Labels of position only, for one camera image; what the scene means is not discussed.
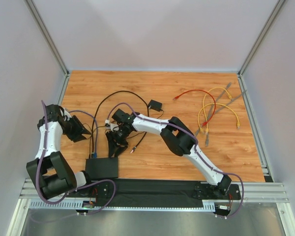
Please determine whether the black braided ethernet cable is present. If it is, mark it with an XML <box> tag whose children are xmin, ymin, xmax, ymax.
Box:
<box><xmin>89</xmin><ymin>90</ymin><xmax>150</xmax><ymax>158</ymax></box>

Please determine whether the black power cable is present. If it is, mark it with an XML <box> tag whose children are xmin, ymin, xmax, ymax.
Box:
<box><xmin>82</xmin><ymin>109</ymin><xmax>165</xmax><ymax>143</ymax></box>

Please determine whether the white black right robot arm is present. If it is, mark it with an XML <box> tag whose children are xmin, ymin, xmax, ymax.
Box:
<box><xmin>106</xmin><ymin>109</ymin><xmax>232</xmax><ymax>195</ymax></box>

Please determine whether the red ethernet cable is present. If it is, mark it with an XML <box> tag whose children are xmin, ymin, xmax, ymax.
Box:
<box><xmin>172</xmin><ymin>89</ymin><xmax>216</xmax><ymax>126</ymax></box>

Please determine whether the blue ethernet cable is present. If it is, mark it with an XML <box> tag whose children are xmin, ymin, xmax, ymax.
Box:
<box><xmin>68</xmin><ymin>110</ymin><xmax>98</xmax><ymax>158</ymax></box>

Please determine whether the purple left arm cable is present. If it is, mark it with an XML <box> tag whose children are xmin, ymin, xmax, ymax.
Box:
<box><xmin>34</xmin><ymin>99</ymin><xmax>118</xmax><ymax>217</ymax></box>

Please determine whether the black network switch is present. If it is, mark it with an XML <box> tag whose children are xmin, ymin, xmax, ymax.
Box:
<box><xmin>85</xmin><ymin>157</ymin><xmax>119</xmax><ymax>180</ymax></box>

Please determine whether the black power adapter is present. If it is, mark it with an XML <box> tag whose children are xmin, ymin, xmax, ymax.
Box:
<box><xmin>147</xmin><ymin>99</ymin><xmax>162</xmax><ymax>112</ymax></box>

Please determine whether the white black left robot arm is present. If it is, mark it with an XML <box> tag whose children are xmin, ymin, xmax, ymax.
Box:
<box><xmin>26</xmin><ymin>104</ymin><xmax>91</xmax><ymax>202</ymax></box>

